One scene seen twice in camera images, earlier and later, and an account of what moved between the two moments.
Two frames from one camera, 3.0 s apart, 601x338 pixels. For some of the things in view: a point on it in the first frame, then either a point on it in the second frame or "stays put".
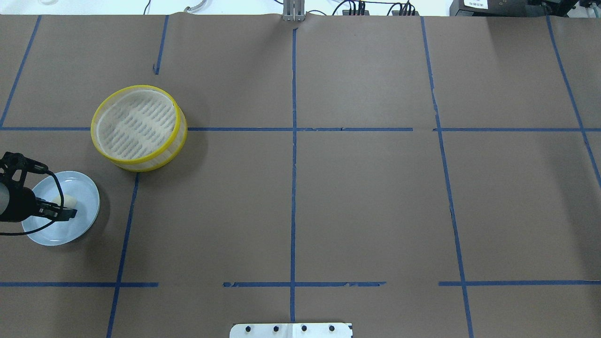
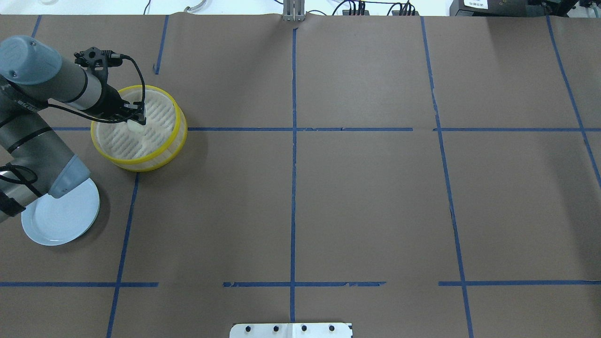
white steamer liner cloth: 136,123 stays put
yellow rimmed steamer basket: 141,127 stays put
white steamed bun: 69,201 to 135,126
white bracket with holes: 292,330 stays put
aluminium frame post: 294,10 stays put
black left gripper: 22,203 to 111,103
